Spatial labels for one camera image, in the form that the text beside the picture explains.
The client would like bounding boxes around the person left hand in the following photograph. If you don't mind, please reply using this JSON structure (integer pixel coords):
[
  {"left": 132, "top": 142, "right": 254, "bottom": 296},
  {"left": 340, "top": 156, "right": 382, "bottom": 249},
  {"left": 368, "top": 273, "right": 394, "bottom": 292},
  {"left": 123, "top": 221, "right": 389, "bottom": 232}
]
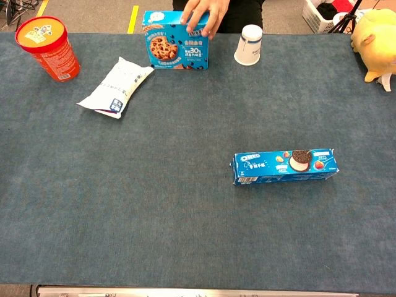
[{"left": 180, "top": 0, "right": 231, "bottom": 41}]

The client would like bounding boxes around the blue chocolate chip cookie box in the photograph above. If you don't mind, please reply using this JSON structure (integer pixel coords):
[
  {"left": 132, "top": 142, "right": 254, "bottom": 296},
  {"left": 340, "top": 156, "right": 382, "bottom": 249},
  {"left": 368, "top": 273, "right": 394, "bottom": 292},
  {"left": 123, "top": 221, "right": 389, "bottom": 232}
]
[{"left": 142, "top": 11, "right": 209, "bottom": 71}]

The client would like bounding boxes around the blue Oreo cookie box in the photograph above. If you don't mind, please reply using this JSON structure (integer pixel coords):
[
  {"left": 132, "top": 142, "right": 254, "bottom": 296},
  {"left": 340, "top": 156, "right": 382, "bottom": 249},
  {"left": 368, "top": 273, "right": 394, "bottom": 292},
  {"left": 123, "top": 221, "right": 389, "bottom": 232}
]
[{"left": 230, "top": 148, "right": 339, "bottom": 187}]

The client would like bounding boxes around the white paper cup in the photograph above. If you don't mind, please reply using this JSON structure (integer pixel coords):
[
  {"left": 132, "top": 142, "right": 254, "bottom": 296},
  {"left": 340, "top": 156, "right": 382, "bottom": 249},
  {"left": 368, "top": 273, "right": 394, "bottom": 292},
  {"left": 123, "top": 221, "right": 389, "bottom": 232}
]
[{"left": 233, "top": 24, "right": 264, "bottom": 66}]

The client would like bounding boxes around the short yellow floor tape strip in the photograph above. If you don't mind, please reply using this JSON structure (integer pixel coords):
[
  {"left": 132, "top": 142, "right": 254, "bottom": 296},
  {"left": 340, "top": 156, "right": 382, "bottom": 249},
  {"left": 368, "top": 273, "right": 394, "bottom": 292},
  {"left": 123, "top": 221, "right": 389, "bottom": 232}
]
[{"left": 127, "top": 5, "right": 140, "bottom": 35}]

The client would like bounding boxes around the white plastic basket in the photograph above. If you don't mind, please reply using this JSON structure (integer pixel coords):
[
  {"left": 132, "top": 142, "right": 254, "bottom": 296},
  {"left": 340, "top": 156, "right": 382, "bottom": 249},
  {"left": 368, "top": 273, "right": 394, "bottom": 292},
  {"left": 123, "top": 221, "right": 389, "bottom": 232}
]
[{"left": 301, "top": 0, "right": 366, "bottom": 34}]

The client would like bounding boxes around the white snack pouch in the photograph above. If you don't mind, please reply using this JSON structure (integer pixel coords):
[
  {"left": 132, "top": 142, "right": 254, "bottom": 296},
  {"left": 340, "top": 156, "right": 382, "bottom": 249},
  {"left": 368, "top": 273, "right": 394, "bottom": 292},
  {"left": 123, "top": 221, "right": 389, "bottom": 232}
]
[{"left": 76, "top": 56, "right": 155, "bottom": 119}]

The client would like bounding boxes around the black tripod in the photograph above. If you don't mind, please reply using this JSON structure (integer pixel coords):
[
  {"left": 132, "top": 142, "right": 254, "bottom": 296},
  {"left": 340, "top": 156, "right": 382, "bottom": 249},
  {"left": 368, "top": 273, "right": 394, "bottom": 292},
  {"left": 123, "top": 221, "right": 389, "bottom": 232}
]
[{"left": 327, "top": 0, "right": 364, "bottom": 34}]

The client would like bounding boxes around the red orange snack canister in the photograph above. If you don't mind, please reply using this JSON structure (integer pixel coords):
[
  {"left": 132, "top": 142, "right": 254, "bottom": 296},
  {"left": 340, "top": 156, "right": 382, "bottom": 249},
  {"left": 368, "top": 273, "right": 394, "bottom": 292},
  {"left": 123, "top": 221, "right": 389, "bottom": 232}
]
[{"left": 15, "top": 15, "right": 82, "bottom": 82}]

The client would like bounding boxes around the slanted yellow floor tape strip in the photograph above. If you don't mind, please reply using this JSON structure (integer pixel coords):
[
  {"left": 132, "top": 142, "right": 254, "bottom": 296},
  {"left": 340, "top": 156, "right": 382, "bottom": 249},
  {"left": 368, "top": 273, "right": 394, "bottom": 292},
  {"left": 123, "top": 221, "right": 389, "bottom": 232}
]
[{"left": 36, "top": 0, "right": 50, "bottom": 18}]

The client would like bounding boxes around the yellow plush toy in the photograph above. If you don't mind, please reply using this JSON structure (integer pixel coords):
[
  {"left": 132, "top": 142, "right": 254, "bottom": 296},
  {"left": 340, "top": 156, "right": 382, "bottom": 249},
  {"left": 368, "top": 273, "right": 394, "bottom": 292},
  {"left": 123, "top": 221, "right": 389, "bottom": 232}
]
[{"left": 350, "top": 8, "right": 396, "bottom": 92}]

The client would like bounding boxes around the blue grey table mat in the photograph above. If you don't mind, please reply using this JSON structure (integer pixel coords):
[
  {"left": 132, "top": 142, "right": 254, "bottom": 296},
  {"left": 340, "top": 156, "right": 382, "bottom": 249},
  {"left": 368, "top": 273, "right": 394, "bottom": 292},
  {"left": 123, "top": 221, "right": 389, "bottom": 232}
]
[{"left": 0, "top": 33, "right": 396, "bottom": 294}]

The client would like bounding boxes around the black cable bundle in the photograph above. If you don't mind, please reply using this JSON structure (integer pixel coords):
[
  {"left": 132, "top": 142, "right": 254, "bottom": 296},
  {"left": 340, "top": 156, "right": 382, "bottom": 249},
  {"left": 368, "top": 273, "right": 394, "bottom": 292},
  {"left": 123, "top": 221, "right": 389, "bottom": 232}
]
[{"left": 0, "top": 0, "right": 41, "bottom": 29}]

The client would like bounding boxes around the silver metal table frame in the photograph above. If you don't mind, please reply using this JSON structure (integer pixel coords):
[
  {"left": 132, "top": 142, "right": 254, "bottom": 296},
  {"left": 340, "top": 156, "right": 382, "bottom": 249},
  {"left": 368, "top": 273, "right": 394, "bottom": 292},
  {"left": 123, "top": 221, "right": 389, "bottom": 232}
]
[{"left": 36, "top": 284, "right": 359, "bottom": 297}]

